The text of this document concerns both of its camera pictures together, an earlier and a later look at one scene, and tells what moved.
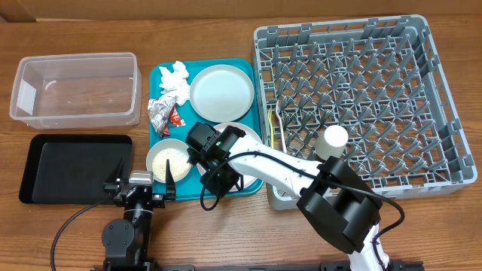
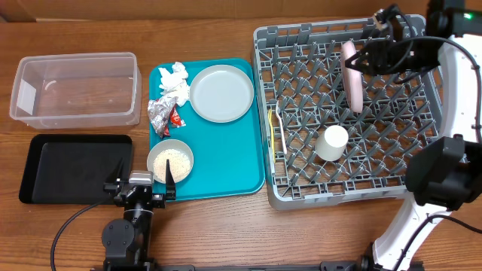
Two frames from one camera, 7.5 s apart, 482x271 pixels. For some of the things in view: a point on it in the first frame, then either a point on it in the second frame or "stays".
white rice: x=180 y=168 stays
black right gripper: x=219 y=188 to x=373 y=52
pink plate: x=245 y=181 to x=353 y=77
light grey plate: x=221 y=93 stays
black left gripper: x=159 y=200 stays
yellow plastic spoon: x=270 y=120 stays
